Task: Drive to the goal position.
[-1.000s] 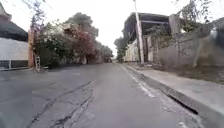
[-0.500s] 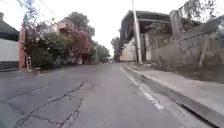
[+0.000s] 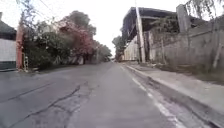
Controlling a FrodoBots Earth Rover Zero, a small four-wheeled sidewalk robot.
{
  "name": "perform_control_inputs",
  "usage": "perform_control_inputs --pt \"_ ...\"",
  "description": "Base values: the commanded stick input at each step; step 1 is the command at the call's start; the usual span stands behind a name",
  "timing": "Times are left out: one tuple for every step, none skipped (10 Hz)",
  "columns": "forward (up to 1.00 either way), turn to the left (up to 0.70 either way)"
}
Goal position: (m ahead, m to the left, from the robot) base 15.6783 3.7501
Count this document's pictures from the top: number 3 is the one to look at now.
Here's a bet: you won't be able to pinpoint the row of trees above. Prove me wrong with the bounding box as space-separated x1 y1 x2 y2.
93 41 113 64

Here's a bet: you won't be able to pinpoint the grey asphalt road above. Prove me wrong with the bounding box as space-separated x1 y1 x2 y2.
0 61 214 128

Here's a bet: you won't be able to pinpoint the pale utility pole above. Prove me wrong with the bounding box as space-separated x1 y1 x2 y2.
134 0 147 64

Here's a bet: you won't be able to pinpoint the building with dark roof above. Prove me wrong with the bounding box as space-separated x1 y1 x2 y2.
121 6 178 62

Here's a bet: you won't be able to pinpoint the red flowering tree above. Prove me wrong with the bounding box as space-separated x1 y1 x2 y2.
57 10 98 65

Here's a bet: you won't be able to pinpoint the dark green bushes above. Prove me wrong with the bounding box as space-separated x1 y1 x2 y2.
20 9 78 70

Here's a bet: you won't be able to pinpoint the raised grey pavement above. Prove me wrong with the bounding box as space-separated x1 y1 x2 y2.
123 61 224 128

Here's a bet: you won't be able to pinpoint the grey concrete wall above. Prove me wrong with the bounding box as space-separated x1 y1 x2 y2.
143 4 224 73

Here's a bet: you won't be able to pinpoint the overhead wires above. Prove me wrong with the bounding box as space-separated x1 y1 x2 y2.
16 0 64 24

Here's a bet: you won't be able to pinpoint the white wall with red post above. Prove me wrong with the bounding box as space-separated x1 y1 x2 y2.
0 11 26 72

